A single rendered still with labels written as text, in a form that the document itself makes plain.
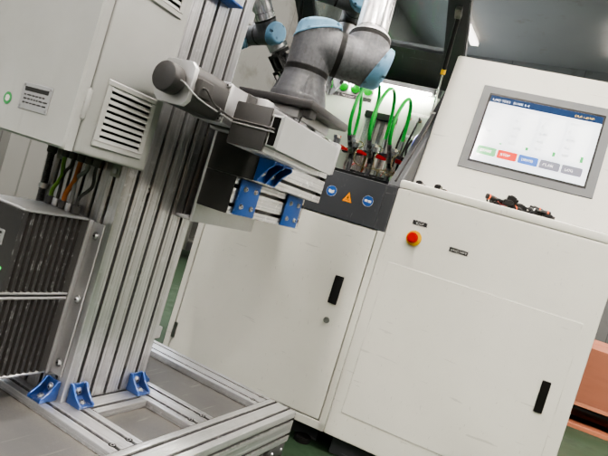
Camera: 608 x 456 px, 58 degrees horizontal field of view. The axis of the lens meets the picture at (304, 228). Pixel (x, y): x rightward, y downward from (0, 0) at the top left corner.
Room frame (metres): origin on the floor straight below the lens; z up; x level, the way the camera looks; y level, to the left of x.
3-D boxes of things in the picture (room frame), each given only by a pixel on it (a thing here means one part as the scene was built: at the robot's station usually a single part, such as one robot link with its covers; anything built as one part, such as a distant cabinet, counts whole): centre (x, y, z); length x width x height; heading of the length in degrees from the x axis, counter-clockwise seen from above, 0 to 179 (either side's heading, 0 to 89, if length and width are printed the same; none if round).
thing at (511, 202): (1.85, -0.67, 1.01); 0.23 x 0.11 x 0.06; 70
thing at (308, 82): (1.46, 0.11, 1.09); 0.15 x 0.15 x 0.10
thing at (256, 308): (2.00, 0.06, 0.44); 0.65 x 0.02 x 0.68; 70
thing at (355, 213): (2.01, 0.06, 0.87); 0.62 x 0.04 x 0.16; 70
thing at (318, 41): (1.46, 0.11, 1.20); 0.13 x 0.12 x 0.14; 98
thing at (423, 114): (2.40, -0.34, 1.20); 0.13 x 0.03 x 0.31; 70
